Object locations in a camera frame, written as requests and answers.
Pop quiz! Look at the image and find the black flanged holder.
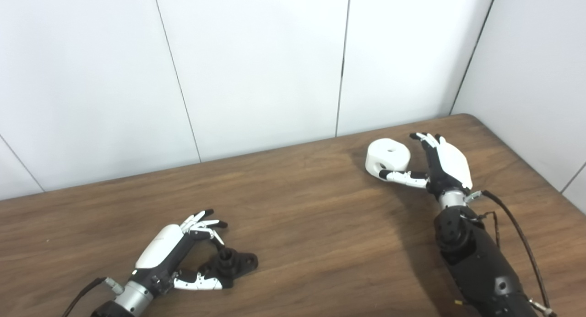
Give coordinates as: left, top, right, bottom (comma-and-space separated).
198, 248, 259, 290

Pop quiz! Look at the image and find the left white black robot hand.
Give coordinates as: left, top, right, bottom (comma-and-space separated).
130, 209, 228, 296

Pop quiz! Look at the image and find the thin black wire loop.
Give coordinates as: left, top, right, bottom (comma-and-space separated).
474, 211, 501, 250

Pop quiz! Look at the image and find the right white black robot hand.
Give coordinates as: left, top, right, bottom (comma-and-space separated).
379, 132, 473, 199

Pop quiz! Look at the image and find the round white piece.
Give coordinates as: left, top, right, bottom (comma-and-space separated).
365, 138, 411, 181

